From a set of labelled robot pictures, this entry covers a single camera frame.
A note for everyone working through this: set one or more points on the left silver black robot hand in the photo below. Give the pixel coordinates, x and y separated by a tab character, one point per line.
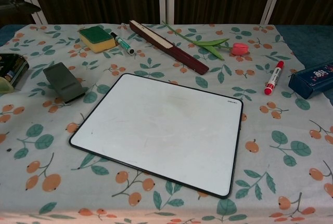
15	7

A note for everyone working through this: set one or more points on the dark grey whiteboard eraser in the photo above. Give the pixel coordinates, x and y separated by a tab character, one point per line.
63	83

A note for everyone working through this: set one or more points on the white dry-erase board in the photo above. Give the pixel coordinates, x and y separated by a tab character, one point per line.
161	130

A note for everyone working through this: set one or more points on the dark green tin can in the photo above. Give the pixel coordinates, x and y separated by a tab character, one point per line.
15	68

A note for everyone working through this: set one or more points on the pale green object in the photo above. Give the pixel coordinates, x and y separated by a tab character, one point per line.
5	86

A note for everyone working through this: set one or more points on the yellow green sponge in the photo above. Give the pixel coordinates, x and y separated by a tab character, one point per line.
97	38

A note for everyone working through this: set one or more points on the green white marker pen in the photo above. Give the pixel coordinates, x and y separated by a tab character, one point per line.
122	43

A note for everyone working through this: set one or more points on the dark red folded fan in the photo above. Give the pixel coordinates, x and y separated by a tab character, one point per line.
179	52

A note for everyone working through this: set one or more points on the pink artificial tulip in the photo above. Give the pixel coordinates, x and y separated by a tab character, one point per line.
208	44

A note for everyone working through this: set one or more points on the red white marker pen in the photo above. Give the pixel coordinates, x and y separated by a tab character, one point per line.
273	78

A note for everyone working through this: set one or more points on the floral fruit print tablecloth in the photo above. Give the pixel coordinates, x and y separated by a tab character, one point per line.
273	161

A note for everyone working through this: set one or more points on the dark blue rectangular box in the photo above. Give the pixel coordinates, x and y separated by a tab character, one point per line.
309	81

